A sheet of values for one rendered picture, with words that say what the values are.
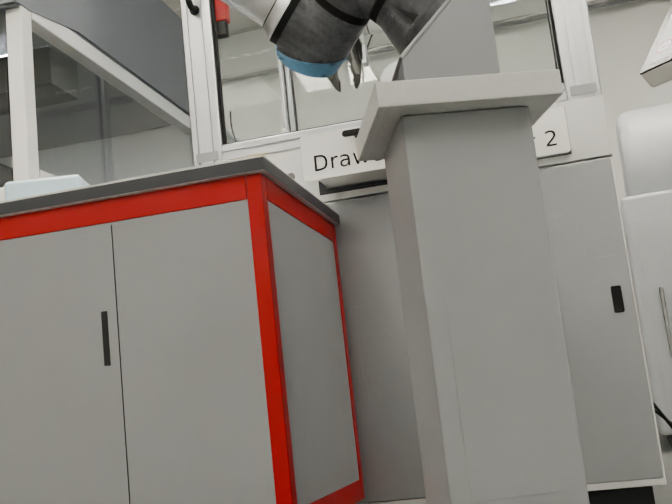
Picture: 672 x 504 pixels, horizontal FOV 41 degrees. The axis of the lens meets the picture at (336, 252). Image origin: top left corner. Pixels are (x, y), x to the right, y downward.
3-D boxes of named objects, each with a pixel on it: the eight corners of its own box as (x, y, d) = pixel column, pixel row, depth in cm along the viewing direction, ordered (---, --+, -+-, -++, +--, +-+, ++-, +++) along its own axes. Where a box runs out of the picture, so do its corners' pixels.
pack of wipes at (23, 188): (93, 205, 182) (92, 184, 183) (80, 194, 173) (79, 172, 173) (20, 213, 182) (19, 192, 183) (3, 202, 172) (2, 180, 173)
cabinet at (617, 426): (679, 513, 189) (618, 152, 203) (225, 548, 211) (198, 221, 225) (639, 470, 281) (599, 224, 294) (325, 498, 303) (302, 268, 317)
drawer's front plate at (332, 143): (428, 160, 198) (422, 114, 200) (304, 182, 205) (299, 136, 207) (429, 162, 200) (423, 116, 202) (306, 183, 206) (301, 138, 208)
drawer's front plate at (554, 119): (571, 151, 204) (564, 105, 206) (446, 172, 210) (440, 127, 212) (571, 153, 206) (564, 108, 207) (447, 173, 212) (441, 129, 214)
